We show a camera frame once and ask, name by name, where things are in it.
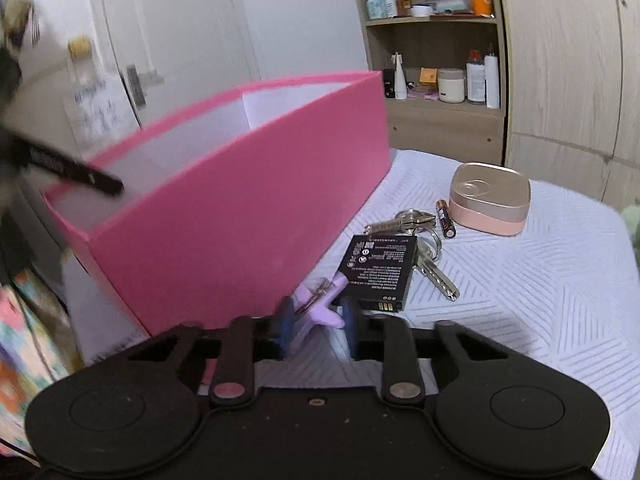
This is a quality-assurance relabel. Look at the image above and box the white patterned tablecloth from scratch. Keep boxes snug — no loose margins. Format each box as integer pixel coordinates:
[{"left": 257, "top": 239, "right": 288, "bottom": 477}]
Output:
[{"left": 196, "top": 148, "right": 640, "bottom": 480}]

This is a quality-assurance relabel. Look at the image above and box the white room door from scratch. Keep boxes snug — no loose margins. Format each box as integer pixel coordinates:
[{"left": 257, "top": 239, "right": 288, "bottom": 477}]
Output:
[{"left": 93, "top": 0, "right": 259, "bottom": 126}]

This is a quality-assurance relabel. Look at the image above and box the silver key bunch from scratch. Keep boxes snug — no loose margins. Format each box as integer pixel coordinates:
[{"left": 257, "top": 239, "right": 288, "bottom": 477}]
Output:
[{"left": 363, "top": 209, "right": 460, "bottom": 301}]

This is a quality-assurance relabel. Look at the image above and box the pink gold square case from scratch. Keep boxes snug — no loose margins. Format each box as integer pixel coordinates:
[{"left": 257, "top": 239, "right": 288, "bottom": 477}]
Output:
[{"left": 449, "top": 162, "right": 532, "bottom": 236}]

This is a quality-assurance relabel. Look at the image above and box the red capped bottle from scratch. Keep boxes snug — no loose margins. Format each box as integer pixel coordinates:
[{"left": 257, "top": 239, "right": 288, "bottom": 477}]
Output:
[{"left": 466, "top": 50, "right": 486, "bottom": 104}]

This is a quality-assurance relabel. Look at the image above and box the pink cardboard box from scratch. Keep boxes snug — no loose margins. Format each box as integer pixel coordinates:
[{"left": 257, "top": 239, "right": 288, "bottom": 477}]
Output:
[{"left": 43, "top": 72, "right": 391, "bottom": 335}]

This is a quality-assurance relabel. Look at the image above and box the white plastic hanging bag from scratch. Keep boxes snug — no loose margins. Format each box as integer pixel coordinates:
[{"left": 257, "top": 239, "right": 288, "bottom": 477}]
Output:
[{"left": 62, "top": 74, "right": 139, "bottom": 156}]

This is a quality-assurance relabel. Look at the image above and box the white lidded jar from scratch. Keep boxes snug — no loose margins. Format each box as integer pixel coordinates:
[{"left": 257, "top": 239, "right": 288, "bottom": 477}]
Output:
[{"left": 437, "top": 68, "right": 465, "bottom": 104}]

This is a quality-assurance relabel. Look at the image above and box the black phone battery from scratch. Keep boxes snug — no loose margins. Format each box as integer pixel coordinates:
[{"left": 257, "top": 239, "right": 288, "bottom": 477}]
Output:
[{"left": 338, "top": 234, "right": 418, "bottom": 313}]

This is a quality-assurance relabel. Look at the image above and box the tall white bottle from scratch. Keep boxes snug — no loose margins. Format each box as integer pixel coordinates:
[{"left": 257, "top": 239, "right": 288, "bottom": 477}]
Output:
[{"left": 484, "top": 54, "right": 500, "bottom": 110}]

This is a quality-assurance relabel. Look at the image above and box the light wood wardrobe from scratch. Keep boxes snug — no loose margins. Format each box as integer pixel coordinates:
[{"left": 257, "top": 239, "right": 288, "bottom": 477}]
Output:
[{"left": 501, "top": 0, "right": 639, "bottom": 210}]

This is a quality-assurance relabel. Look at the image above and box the wooden open shelf unit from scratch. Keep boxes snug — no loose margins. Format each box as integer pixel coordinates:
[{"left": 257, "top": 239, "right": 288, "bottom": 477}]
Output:
[{"left": 357, "top": 0, "right": 508, "bottom": 165}]

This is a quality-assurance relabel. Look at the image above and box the purple starfish clip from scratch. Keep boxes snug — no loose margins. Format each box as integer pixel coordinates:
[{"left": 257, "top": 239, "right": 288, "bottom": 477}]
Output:
[{"left": 286, "top": 271, "right": 348, "bottom": 356}]

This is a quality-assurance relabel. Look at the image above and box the small AA battery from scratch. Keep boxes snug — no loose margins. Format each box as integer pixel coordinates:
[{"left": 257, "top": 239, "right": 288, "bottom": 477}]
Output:
[{"left": 436, "top": 200, "right": 457, "bottom": 240}]

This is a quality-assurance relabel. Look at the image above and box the white spray bottle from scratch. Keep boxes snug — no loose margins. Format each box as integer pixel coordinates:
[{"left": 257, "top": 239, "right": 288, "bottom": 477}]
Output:
[{"left": 393, "top": 52, "right": 408, "bottom": 101}]

